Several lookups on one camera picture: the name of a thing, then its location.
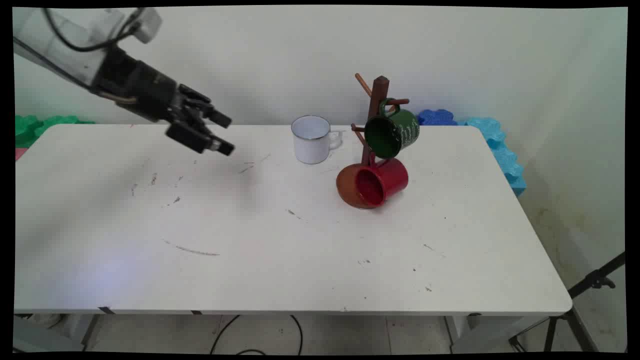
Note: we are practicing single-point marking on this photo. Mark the brown wooden mug tree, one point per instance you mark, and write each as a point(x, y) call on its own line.
point(378, 97)

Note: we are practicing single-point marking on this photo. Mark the light blue foam mat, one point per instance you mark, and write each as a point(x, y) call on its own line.
point(502, 150)

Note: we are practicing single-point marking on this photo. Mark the grey table leg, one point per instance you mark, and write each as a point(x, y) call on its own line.
point(90, 331)

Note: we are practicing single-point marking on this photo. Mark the white enamel mug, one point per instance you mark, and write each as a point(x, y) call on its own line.
point(310, 145)

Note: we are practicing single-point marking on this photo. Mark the green foam mat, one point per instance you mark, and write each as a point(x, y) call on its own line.
point(35, 127)

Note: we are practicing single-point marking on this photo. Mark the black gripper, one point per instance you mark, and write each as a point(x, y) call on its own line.
point(140, 92)

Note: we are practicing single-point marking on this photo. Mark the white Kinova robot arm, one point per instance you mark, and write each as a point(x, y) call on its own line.
point(55, 42)

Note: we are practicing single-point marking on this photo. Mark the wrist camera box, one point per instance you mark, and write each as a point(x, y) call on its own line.
point(149, 24)

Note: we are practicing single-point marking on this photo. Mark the black tripod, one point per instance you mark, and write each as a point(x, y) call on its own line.
point(592, 280)

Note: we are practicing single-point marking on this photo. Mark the red enamel mug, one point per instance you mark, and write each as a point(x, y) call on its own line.
point(387, 180)

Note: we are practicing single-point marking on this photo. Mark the large black tape piece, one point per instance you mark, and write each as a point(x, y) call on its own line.
point(106, 310)

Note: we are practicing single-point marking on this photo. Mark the pink foam mat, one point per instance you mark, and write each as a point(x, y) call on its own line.
point(20, 153)

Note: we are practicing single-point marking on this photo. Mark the green enamel mug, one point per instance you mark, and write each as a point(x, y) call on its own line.
point(395, 131)

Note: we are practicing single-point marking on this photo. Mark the white table leg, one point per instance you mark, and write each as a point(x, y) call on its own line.
point(457, 330)

